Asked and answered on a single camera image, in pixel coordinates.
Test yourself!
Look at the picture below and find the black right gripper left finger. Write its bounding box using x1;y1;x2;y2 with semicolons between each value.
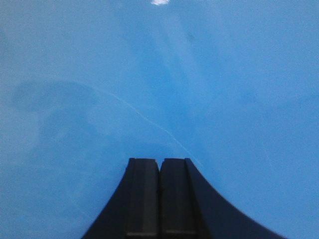
83;158;160;239

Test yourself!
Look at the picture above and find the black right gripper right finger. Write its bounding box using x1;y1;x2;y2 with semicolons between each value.
160;158;282;239

